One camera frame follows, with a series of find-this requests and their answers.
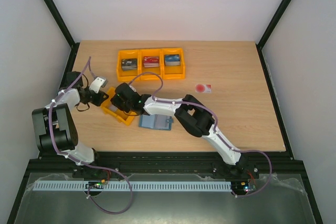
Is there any teal leather card holder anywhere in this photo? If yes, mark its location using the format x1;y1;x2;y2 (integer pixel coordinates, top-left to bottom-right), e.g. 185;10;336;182
139;114;173;131

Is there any red credit card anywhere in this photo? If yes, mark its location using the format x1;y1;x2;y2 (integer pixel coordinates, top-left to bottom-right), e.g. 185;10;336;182
195;84;212;93

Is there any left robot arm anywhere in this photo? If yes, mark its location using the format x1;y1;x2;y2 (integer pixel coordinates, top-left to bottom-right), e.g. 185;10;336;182
32;71;109;166

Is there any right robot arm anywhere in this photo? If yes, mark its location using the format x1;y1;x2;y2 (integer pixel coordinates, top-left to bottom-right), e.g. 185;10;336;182
110;83;248;178

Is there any pink card in loose bin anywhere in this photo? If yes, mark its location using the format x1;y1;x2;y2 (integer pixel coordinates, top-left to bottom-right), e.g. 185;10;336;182
109;105;118;112

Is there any black card stack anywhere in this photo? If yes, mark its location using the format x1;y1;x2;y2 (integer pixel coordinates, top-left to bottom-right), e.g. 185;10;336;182
121;58;138;71

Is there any red card stack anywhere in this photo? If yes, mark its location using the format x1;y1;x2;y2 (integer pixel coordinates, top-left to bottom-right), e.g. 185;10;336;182
143;56;160;68

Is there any blue card stack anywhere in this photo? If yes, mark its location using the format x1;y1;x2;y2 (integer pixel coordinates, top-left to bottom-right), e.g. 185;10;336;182
164;54;181;66

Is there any loose yellow bin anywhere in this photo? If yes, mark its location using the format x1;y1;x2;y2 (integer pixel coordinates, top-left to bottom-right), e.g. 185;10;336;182
100;87;136;126

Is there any middle yellow bin in row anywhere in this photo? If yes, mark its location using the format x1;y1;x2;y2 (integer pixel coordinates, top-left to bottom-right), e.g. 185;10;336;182
140;49;162;81

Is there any right yellow bin in row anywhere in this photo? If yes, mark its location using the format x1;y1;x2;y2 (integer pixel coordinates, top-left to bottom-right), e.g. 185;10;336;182
160;48;185;80

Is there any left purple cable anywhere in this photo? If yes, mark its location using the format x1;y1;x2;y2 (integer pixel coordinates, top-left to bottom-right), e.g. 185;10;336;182
48;56;133;214

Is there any slotted white cable duct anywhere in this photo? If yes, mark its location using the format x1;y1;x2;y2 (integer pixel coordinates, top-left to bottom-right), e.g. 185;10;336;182
30;180;232;192

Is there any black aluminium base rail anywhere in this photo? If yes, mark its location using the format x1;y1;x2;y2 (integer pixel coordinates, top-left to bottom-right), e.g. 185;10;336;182
25;152;306;180

